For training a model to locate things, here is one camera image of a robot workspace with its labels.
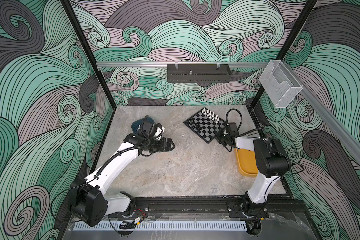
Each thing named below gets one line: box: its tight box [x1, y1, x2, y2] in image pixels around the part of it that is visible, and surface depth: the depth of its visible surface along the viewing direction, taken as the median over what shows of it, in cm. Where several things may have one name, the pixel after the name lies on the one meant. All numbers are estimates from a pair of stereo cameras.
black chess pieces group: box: [189, 119, 203, 133], surface depth 109 cm
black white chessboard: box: [183, 106, 227, 144], surface depth 109 cm
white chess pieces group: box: [201, 107, 220, 124], surface depth 113 cm
